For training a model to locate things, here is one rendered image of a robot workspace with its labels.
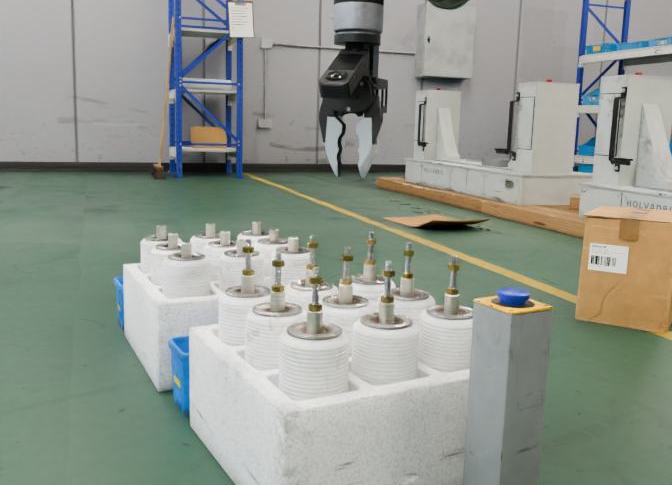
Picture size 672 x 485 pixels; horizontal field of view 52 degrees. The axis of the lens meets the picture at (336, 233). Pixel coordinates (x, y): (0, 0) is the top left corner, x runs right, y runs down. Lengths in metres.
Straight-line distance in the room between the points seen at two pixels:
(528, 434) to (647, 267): 1.15
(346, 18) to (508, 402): 0.58
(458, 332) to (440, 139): 4.41
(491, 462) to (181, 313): 0.70
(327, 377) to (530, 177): 3.38
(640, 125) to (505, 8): 4.91
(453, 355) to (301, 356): 0.25
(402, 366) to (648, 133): 2.82
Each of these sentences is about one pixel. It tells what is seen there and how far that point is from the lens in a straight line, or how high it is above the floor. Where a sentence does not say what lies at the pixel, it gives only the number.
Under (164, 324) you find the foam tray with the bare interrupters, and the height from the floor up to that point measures 0.14.
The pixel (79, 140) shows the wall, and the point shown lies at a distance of 7.03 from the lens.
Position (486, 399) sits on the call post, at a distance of 0.91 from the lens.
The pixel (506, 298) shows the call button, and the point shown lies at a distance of 0.88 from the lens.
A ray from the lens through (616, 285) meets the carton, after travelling 2.04.
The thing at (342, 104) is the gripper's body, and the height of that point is 0.56.
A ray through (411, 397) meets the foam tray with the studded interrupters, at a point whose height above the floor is 0.17.
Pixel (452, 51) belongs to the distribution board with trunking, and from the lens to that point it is 7.80.
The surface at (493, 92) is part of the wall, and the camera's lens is 8.29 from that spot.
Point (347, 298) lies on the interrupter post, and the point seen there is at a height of 0.26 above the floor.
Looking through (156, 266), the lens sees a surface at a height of 0.22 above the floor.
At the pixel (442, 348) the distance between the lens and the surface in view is 1.04.
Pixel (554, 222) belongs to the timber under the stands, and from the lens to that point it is 3.79.
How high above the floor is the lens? 0.53
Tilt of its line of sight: 9 degrees down
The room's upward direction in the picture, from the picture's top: 2 degrees clockwise
